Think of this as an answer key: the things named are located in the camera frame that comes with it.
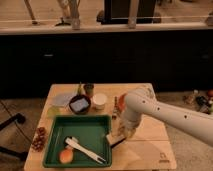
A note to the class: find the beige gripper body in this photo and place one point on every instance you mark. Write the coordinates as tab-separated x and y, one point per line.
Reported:
123	131

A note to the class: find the wooden felt eraser block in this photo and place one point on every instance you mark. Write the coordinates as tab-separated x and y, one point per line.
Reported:
115	140

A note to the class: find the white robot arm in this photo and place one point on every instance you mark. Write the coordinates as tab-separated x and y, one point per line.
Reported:
141	101

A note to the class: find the green plastic tray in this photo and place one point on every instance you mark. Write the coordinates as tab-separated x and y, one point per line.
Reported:
89	131

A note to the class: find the orange ceramic bowl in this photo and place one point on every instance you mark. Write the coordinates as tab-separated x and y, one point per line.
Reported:
121	102

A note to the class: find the wooden folding table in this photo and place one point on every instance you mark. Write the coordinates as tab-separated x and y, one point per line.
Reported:
150	148

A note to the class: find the white cup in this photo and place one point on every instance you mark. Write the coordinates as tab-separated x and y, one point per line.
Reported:
99	100

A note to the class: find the dark bowl with blue sponge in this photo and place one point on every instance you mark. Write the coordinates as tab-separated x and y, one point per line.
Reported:
80	104

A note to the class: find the small dark cup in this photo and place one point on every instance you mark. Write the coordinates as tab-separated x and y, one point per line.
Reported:
89	89

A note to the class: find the white plastic fork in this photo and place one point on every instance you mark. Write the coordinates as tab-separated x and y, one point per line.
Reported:
89	153

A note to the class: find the small yellow-green bottle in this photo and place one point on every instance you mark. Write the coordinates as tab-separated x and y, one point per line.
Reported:
79	89

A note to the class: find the orange round fruit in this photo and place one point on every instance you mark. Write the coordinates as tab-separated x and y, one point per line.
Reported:
66	156

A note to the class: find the clear plastic lid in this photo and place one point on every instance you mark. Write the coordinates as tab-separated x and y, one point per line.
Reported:
62	100

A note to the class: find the pale green coaster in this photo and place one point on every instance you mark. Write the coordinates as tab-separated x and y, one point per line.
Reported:
53	111

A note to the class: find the brown grape bunch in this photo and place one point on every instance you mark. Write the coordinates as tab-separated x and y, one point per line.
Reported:
40	139

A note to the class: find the black stand leg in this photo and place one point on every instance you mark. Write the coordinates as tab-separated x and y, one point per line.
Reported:
16	118

